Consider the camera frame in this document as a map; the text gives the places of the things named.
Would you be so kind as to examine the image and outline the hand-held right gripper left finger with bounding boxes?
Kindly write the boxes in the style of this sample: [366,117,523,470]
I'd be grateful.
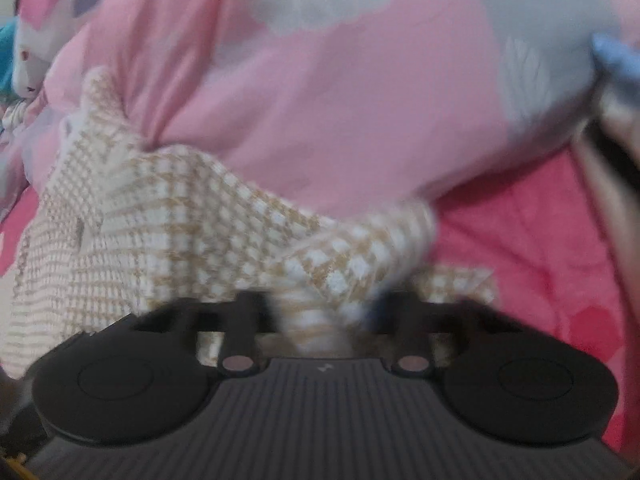
[127,292,281,378]

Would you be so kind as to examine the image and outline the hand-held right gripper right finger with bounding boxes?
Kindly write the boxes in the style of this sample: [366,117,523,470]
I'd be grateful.
[370,292,521,378]

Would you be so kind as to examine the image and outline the beige white houndstooth jacket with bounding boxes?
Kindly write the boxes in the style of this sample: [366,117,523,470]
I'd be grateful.
[0,65,501,381]

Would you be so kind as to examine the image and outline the pink floral bed sheet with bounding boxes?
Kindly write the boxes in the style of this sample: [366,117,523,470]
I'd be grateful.
[0,140,640,461]

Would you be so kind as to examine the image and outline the pale pink folded garment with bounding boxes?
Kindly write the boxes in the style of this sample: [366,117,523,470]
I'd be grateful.
[575,95,640,311]

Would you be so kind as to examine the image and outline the pink patterned quilt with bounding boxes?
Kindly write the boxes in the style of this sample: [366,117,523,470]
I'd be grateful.
[0,0,640,221]

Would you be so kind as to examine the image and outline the black folded garment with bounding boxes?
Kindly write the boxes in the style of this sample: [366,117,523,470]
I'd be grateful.
[582,120,640,196]

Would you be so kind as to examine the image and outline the white striped cloth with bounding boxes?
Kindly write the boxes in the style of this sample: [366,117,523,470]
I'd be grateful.
[0,100,26,131]

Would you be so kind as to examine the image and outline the blue folded garment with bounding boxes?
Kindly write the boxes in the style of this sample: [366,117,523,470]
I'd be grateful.
[590,32,640,91]

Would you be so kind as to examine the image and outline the teal striped cloth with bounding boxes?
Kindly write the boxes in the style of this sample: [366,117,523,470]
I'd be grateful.
[0,17,21,91]

